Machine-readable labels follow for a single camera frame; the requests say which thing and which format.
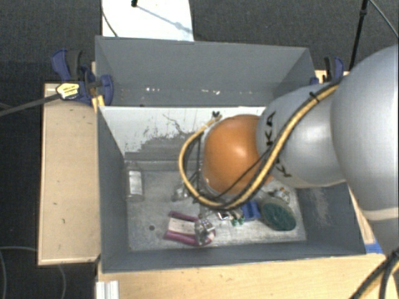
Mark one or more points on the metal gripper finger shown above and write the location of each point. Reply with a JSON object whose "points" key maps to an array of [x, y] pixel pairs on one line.
{"points": [[209, 230], [199, 229]]}

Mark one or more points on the purple packet with white label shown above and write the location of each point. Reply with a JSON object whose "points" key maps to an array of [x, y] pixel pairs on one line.
{"points": [[182, 227]]}

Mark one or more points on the small clear plastic thing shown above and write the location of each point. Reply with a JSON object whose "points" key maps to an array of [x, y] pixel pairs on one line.
{"points": [[179, 193]]}

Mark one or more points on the blue ribbed block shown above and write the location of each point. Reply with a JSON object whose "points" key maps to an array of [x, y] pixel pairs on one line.
{"points": [[251, 211]]}

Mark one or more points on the dark green round disc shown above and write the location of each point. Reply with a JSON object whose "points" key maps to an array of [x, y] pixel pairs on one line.
{"points": [[278, 216]]}

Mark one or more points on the small silver metal thing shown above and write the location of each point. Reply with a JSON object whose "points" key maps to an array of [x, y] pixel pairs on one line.
{"points": [[280, 195]]}

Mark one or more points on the grey metal bin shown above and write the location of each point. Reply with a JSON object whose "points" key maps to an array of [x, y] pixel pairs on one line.
{"points": [[199, 73]]}

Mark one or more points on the pale wood board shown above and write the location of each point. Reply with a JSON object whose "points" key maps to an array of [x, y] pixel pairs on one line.
{"points": [[70, 173]]}

